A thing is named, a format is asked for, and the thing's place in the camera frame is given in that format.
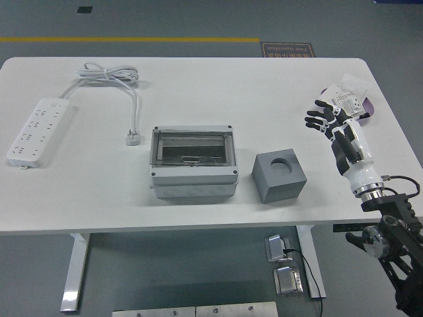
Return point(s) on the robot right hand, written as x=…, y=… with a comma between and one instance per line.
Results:
x=361, y=165

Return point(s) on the grey electrical enclosure box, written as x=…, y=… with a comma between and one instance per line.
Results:
x=195, y=188

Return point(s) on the transparent hinged box lid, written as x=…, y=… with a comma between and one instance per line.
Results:
x=191, y=148

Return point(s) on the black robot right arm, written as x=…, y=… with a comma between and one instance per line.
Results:
x=393, y=231

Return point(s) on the plain white card box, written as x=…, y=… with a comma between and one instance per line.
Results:
x=332, y=92

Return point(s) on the grey block battery holder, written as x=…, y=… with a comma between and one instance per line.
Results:
x=281, y=188

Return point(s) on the silver floor socket box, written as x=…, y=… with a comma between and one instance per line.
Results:
x=287, y=280
x=276, y=247

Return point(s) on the small black part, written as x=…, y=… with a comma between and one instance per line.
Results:
x=365, y=115

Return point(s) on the purple plastic tray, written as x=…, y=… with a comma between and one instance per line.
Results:
x=369, y=107

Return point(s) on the black table control panel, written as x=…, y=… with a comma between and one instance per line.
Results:
x=347, y=228

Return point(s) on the white socket panel with label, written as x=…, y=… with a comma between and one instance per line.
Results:
x=350, y=100

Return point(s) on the clear plastic bag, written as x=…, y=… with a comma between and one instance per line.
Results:
x=355, y=82

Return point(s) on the white table leg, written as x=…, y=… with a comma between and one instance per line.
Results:
x=74, y=270
x=307, y=244

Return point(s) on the dark floor sign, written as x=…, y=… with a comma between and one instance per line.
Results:
x=287, y=49

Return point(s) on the grey metal plate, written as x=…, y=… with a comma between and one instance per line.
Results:
x=236, y=309
x=153, y=312

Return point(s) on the black floor hatch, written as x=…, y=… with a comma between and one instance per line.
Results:
x=84, y=10

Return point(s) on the white power strip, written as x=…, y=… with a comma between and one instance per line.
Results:
x=36, y=132

